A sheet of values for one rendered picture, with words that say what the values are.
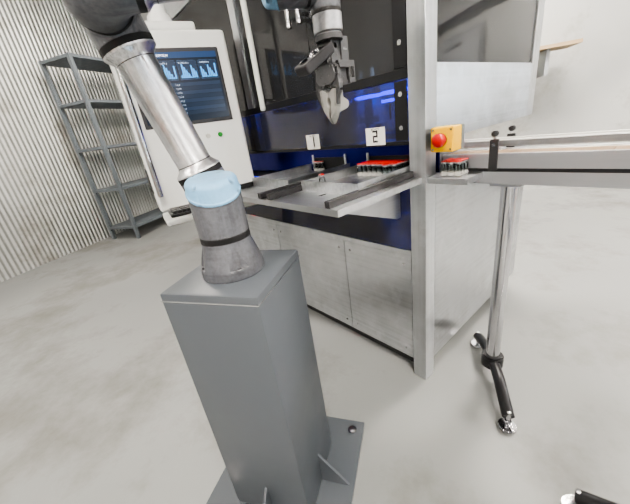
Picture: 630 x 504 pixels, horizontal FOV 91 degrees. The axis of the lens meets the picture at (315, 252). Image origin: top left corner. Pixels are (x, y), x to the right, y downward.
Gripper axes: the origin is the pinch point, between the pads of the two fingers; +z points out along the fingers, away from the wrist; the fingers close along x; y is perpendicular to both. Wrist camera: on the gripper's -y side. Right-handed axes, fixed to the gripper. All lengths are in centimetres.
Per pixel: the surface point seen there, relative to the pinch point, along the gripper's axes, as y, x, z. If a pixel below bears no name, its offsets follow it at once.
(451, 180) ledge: 27.7, -21.0, 22.2
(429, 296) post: 30, -12, 68
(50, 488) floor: -103, 62, 110
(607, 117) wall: 402, -5, 37
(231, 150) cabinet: 11, 86, 7
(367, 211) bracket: 9.2, -2.4, 28.9
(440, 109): 36.7, -12.3, 1.7
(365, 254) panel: 28, 16, 56
